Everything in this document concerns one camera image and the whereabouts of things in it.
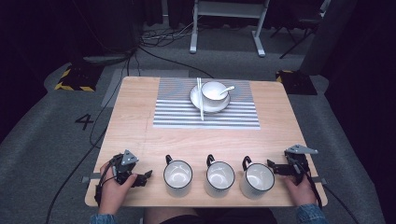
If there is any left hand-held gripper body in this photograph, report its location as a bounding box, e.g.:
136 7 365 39
106 149 140 187

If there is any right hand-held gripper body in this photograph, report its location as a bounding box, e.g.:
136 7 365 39
283 144 319 185

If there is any person's right hand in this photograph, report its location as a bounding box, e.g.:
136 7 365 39
282 174 318 208

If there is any person's left hand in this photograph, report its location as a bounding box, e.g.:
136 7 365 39
98 161 138 217

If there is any grey striped placemat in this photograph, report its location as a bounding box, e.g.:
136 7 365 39
151 77 262 131

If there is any black yellow striped floor block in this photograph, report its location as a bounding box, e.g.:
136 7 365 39
275 69 318 96
53 63 105 93

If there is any white saucer plate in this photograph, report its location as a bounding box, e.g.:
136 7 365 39
189 84 232 114

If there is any white ceramic spoon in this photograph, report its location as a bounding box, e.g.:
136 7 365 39
219 85 236 96

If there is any white chopstick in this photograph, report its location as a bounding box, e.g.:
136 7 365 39
198 77 205 122
196 77 204 121

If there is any white bowl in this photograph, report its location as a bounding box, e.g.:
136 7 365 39
200 80 231 107

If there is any black tripod stand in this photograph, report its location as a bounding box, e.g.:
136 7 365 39
269 0 332 60

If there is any grey curtain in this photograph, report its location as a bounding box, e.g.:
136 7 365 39
299 0 360 77

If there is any white mug with black handle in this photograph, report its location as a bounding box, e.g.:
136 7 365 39
239 155 276 201
204 153 236 199
163 154 194 198

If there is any left hand-held gripper cable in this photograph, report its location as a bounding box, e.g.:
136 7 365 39
93 154 125 207

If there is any hand-held gripper cable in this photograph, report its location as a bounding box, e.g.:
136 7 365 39
289 157 362 224
93 154 125 207

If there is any grey table edge bracket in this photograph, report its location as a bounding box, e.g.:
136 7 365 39
80 173 104 184
310 175 328 186

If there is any right hand-held gripper cable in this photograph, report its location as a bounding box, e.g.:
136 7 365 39
289 157 362 224

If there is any long black floor cable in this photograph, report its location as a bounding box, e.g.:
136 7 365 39
44 45 216 224

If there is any bundle of floor cables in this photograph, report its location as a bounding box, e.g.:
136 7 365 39
138 18 200 49

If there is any white metal desk frame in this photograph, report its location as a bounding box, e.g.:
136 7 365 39
189 0 272 58

